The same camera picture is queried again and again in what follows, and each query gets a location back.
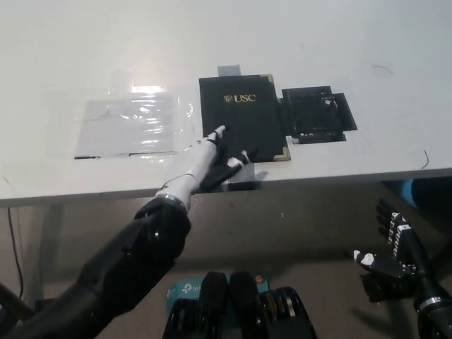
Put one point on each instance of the black tape patch on desk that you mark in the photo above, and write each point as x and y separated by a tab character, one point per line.
314	116

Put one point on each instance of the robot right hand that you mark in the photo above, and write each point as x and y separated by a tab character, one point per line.
406	254

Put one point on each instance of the teal tp-link box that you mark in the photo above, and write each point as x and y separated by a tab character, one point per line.
182	287

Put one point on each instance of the blue plastic object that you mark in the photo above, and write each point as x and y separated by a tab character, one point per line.
408	190

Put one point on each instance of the thin black hair strand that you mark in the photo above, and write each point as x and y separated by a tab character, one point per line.
383	68

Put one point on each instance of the grey duct tape strip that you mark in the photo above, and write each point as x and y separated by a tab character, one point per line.
229	70

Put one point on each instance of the clear plastic film sheet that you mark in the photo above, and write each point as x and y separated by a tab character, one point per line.
123	123

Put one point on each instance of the black diary with gold corners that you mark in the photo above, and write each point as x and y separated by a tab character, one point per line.
247	120

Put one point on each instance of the grey table leg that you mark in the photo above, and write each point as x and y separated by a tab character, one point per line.
49	247

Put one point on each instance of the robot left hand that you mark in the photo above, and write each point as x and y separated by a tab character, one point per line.
201	166

